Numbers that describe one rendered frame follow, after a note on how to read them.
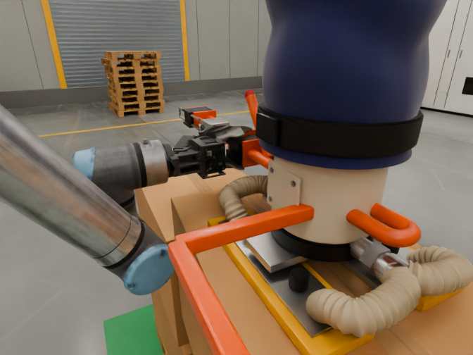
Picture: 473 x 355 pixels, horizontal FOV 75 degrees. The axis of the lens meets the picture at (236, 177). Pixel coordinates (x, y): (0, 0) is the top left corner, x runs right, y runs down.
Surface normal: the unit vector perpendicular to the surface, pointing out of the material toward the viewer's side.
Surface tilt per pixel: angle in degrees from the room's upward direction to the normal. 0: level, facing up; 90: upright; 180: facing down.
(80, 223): 94
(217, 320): 1
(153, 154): 51
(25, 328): 0
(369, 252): 60
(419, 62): 75
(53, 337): 0
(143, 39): 90
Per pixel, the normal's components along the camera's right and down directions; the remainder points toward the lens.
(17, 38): 0.49, 0.34
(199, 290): 0.00, -0.91
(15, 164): 0.73, 0.19
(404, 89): 0.33, 0.21
